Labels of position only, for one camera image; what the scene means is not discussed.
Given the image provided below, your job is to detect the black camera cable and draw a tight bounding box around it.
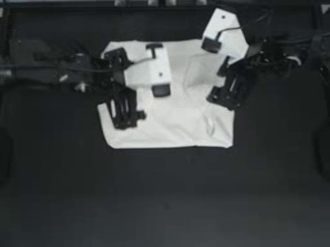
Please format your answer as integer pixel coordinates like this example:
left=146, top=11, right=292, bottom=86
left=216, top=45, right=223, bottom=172
left=127, top=42, right=166, bottom=66
left=212, top=26, right=243, bottom=42

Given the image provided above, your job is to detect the white t-shirt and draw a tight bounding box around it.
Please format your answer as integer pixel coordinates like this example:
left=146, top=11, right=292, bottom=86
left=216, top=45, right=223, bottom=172
left=95, top=38, right=242, bottom=150

